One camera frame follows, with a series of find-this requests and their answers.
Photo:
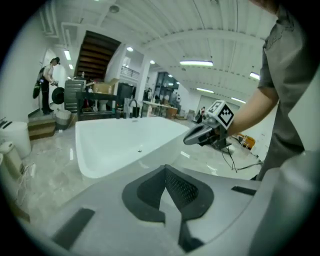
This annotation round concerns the white rounded appliance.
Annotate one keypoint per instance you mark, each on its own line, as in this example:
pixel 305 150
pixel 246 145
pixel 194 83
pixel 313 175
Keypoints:
pixel 17 137

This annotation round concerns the dark wooden staircase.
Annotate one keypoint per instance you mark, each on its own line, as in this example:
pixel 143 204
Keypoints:
pixel 96 55

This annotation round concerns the long ceiling light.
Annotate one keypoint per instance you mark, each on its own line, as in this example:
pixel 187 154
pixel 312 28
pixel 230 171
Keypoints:
pixel 196 63
pixel 205 90
pixel 238 100
pixel 254 76

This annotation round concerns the person's right forearm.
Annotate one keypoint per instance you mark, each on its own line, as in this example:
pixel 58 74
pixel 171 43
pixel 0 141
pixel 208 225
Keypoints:
pixel 252 115

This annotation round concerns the wooden chair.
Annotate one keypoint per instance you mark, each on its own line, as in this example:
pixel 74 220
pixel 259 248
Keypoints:
pixel 246 142

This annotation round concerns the round ceiling light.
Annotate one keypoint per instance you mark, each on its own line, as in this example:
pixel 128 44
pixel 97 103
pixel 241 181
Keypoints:
pixel 152 62
pixel 129 49

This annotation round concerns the pink bottle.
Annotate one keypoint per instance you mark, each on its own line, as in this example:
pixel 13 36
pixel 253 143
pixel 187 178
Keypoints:
pixel 149 110

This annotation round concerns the white ribbed basket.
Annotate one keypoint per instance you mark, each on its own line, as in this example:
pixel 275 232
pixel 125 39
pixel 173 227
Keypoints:
pixel 63 119

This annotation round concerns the small beige appliance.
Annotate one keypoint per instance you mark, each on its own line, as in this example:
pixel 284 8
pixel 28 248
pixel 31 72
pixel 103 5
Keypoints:
pixel 11 157

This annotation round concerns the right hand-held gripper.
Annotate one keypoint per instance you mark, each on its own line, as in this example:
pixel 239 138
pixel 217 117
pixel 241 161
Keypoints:
pixel 222 115

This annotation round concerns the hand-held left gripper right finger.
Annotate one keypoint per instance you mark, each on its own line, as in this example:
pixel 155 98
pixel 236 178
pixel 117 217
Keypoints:
pixel 220 200

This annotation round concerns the black table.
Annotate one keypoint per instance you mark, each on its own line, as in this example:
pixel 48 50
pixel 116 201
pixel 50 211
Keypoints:
pixel 96 105

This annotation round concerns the person's dark grey shirt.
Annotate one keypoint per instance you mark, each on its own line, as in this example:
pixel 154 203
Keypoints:
pixel 285 87

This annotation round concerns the grey ribbed cabinet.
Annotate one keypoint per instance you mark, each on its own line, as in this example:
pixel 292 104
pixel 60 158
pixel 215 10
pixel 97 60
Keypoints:
pixel 73 95

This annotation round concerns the white bathtub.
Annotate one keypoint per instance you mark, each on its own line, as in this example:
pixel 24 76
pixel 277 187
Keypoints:
pixel 117 142

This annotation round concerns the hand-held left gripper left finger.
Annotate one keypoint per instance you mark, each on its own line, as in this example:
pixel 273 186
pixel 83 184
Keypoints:
pixel 112 225

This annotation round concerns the brown wooden step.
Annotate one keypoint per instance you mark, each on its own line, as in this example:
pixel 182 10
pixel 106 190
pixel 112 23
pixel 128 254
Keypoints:
pixel 41 128

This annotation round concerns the black round object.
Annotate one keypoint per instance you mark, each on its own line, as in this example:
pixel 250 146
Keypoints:
pixel 58 95

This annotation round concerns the open cardboard box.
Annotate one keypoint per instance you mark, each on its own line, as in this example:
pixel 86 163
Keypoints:
pixel 105 86

